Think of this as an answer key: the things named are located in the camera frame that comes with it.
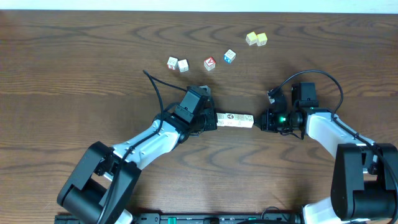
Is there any red letter A block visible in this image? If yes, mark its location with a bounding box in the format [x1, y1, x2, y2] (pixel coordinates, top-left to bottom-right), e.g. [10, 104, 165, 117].
[204, 57, 216, 71]

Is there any white block red side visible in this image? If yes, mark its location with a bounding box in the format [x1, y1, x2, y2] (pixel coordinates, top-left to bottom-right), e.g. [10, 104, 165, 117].
[167, 57, 178, 70]

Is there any bright yellow block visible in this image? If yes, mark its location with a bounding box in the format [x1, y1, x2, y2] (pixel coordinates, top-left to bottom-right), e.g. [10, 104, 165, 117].
[256, 32, 268, 47]

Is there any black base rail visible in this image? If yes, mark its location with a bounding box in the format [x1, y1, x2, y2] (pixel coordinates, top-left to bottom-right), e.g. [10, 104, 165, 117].
[54, 212, 302, 224]

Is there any block with red emblem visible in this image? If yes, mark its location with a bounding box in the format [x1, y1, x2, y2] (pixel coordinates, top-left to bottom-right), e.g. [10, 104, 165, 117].
[225, 113, 236, 126]

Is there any pale yellow block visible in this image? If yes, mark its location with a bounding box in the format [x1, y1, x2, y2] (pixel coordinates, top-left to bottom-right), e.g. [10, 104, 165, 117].
[246, 32, 257, 45]

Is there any blue and white block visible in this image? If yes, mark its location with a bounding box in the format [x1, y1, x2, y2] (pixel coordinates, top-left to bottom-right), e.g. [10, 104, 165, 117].
[224, 49, 236, 63]

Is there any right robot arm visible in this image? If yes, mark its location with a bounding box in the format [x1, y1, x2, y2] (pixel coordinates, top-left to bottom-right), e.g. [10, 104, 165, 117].
[256, 83, 397, 223]

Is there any plain white block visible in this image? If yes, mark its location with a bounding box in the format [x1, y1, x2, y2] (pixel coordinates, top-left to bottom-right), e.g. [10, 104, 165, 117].
[177, 59, 189, 72]

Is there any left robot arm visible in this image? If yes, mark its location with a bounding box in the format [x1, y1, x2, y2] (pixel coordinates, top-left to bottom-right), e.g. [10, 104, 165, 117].
[57, 85, 217, 223]

